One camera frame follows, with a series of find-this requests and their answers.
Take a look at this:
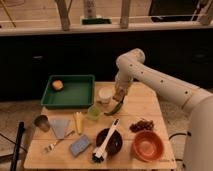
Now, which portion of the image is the wooden felt board eraser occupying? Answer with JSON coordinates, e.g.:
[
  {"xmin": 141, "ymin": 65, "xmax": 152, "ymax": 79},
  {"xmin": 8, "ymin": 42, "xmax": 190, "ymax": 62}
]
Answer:
[{"xmin": 113, "ymin": 91, "xmax": 125, "ymax": 102}]

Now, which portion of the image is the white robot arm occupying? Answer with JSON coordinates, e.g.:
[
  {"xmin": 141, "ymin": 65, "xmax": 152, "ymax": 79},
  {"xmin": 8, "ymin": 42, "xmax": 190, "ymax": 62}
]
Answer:
[{"xmin": 115, "ymin": 48, "xmax": 213, "ymax": 171}]

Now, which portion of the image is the white paper cup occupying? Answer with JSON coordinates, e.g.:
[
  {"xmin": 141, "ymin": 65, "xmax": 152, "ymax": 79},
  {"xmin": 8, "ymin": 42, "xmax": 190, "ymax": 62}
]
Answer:
[{"xmin": 98, "ymin": 87, "xmax": 113, "ymax": 104}]

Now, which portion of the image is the green plastic cup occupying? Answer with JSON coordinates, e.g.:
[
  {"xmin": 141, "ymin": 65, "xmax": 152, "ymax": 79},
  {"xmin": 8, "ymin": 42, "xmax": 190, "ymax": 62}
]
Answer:
[{"xmin": 87, "ymin": 105, "xmax": 101, "ymax": 121}]

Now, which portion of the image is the grey metal cup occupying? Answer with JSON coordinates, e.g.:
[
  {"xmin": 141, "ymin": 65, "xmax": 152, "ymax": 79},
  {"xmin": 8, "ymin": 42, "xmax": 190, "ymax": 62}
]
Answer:
[{"xmin": 34, "ymin": 115, "xmax": 50, "ymax": 132}]

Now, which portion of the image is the green chili pepper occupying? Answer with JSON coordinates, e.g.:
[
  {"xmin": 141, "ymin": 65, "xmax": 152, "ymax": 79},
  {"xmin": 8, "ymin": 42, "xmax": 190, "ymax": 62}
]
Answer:
[{"xmin": 104, "ymin": 101, "xmax": 123, "ymax": 116}]

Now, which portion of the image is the dark grape bunch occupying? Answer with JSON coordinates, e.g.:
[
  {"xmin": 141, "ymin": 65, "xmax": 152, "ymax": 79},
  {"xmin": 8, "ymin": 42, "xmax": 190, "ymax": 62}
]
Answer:
[{"xmin": 130, "ymin": 120, "xmax": 154, "ymax": 132}]

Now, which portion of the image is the dark brown plate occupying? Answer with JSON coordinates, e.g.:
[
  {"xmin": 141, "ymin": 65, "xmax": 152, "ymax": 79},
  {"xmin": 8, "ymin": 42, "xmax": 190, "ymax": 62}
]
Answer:
[{"xmin": 96, "ymin": 128, "xmax": 123, "ymax": 156}]

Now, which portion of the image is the green plastic tray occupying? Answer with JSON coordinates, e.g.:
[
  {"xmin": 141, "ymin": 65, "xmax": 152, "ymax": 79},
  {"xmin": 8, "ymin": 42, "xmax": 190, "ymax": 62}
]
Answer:
[{"xmin": 41, "ymin": 75, "xmax": 95, "ymax": 109}]

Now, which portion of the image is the orange plastic bowl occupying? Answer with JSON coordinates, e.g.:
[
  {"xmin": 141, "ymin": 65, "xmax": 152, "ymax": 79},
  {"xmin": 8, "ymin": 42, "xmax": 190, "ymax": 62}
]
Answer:
[{"xmin": 131, "ymin": 131, "xmax": 164, "ymax": 162}]

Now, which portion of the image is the orange fruit toy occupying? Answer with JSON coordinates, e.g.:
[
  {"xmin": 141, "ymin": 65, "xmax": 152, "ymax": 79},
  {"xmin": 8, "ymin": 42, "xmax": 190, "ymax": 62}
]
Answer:
[{"xmin": 52, "ymin": 80, "xmax": 63, "ymax": 91}]

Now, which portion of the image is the white dish brush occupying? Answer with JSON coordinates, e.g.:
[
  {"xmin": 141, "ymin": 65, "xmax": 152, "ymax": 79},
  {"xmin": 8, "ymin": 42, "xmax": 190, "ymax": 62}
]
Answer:
[{"xmin": 92, "ymin": 119, "xmax": 119, "ymax": 163}]

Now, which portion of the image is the blue sponge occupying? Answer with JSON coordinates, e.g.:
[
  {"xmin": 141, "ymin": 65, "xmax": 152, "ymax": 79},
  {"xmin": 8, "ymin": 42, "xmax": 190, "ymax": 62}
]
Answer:
[{"xmin": 70, "ymin": 135, "xmax": 91, "ymax": 157}]

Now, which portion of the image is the grey folded cloth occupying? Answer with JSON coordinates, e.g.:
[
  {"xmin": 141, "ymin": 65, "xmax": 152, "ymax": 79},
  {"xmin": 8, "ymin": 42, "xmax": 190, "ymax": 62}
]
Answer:
[{"xmin": 50, "ymin": 119, "xmax": 69, "ymax": 139}]

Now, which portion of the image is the green block on shelf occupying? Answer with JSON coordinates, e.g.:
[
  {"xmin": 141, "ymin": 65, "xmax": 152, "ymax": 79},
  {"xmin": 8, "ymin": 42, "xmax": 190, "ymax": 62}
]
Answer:
[{"xmin": 82, "ymin": 18, "xmax": 111, "ymax": 25}]

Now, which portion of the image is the black monitor on shelf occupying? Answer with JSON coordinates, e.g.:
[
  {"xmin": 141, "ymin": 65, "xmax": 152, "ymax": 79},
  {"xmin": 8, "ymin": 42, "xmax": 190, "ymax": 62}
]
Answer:
[{"xmin": 149, "ymin": 0, "xmax": 198, "ymax": 22}]

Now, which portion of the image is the silver metal fork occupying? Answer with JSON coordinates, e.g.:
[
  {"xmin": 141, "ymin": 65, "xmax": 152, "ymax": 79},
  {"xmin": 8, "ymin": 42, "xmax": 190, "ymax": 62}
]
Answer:
[{"xmin": 42, "ymin": 130, "xmax": 75, "ymax": 154}]

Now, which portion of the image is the black pole stand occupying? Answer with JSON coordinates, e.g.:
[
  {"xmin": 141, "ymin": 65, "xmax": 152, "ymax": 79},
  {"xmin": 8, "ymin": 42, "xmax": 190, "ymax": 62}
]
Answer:
[{"xmin": 10, "ymin": 122, "xmax": 25, "ymax": 171}]

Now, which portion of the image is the black floor cable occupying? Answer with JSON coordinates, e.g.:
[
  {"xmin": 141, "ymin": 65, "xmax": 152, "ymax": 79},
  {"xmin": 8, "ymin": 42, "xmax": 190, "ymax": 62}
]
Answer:
[{"xmin": 169, "ymin": 131, "xmax": 191, "ymax": 141}]

